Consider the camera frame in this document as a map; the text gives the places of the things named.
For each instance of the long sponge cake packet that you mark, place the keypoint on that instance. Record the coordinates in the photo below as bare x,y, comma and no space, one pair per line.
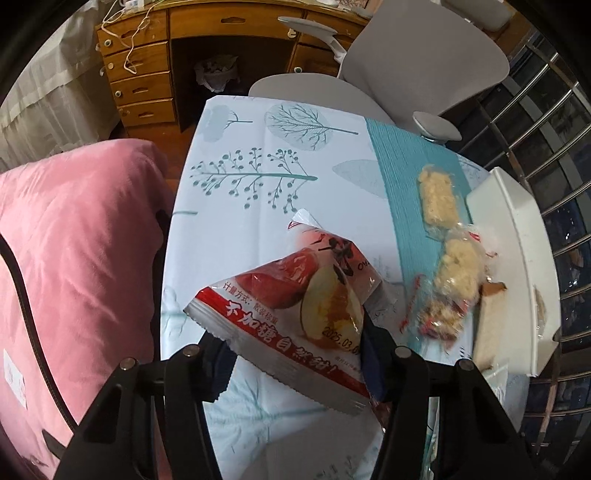
487,323

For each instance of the white plastic bin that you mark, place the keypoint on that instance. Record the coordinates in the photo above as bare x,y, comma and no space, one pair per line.
512,240

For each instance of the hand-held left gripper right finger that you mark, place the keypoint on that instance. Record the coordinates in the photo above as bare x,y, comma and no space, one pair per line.
375,364

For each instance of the beige rice crisp packet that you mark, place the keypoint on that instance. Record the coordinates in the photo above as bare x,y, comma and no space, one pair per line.
457,267
436,198

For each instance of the red and white snack packet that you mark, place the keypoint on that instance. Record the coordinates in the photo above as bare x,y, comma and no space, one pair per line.
286,314

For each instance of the pink blanket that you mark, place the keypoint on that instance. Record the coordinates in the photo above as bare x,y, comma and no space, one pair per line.
78,240

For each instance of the grey office chair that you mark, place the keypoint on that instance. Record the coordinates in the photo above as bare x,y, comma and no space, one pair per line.
415,60

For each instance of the tree print tablecloth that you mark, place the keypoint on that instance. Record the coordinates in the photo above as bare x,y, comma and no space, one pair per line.
240,217

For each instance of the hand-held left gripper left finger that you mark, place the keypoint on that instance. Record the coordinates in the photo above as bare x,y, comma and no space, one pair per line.
214,374

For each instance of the wooden desk with drawers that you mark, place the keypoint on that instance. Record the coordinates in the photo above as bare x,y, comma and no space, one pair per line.
138,64

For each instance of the trash bin with bag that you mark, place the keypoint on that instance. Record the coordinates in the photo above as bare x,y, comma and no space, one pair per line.
216,74

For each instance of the nut cluster packet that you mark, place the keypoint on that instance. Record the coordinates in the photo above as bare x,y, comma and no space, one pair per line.
441,318

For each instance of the metal window grille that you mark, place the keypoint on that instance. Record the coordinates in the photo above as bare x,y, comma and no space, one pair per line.
565,203

